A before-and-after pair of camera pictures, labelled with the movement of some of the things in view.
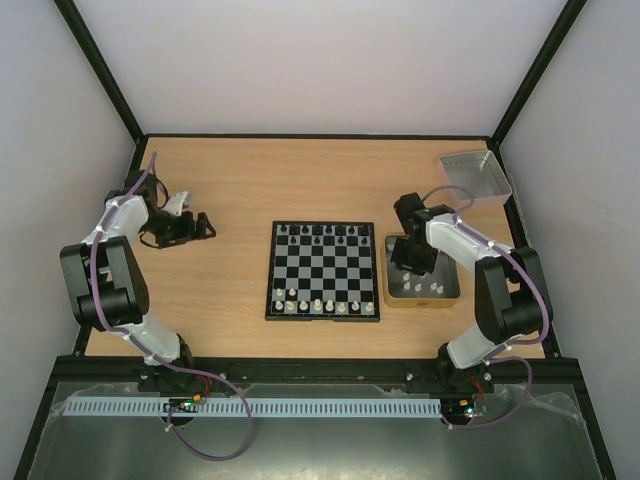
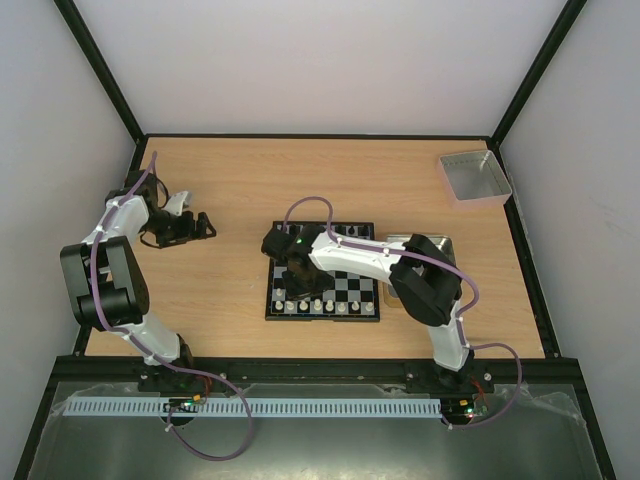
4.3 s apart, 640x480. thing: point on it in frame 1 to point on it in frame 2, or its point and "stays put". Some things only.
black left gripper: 186,234 stays put
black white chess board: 322,271 stays put
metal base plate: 526,436 stays put
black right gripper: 415,260 to 304,283
